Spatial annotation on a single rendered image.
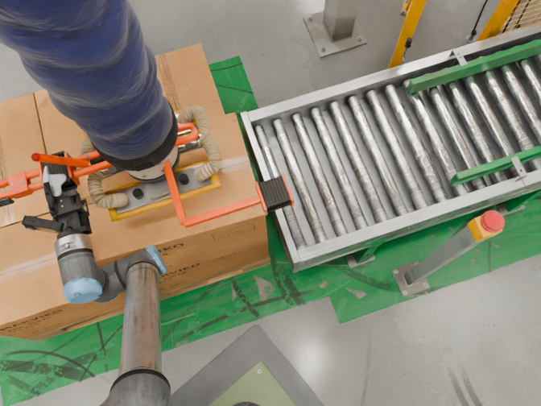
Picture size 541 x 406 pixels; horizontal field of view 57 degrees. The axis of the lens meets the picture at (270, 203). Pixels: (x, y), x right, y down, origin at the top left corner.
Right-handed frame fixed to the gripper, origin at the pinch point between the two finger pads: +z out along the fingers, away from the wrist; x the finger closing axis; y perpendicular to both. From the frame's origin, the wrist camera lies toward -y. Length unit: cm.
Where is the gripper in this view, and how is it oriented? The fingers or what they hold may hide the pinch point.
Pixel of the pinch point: (50, 175)
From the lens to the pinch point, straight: 152.9
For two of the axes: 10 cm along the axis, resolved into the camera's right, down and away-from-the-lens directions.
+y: 9.5, -3.1, 0.8
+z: -3.2, -8.9, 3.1
